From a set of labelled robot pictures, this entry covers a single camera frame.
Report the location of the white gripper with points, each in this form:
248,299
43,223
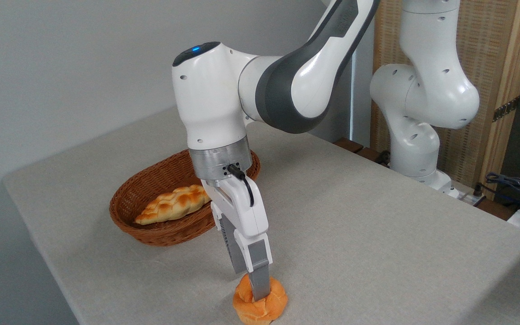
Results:
242,212

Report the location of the round knotted bread roll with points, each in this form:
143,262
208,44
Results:
264,309

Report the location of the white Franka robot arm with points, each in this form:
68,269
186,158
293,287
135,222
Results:
215,99

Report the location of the long braided bread loaf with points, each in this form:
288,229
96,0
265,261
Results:
174,205

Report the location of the brown wicker oval basket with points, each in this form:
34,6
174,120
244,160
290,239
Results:
151,194

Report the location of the brass screen hinge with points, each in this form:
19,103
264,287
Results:
506,109

